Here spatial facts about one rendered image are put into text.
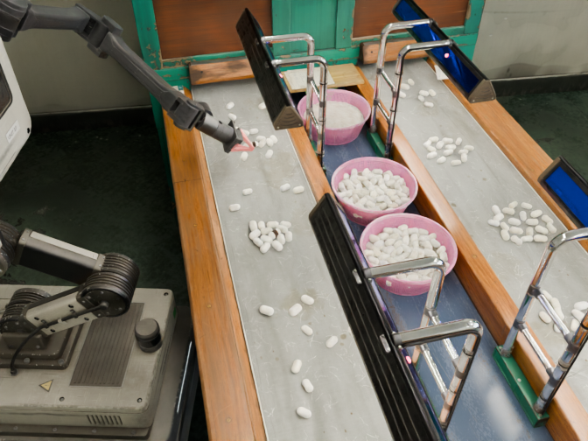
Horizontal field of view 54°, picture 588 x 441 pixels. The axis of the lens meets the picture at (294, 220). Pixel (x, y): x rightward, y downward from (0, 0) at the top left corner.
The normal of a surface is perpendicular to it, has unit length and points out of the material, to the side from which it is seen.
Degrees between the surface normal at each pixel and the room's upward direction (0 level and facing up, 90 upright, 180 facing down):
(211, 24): 90
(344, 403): 0
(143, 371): 1
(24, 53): 90
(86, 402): 0
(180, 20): 90
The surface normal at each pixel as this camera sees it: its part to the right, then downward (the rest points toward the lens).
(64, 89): 0.14, 0.68
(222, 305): 0.00, -0.73
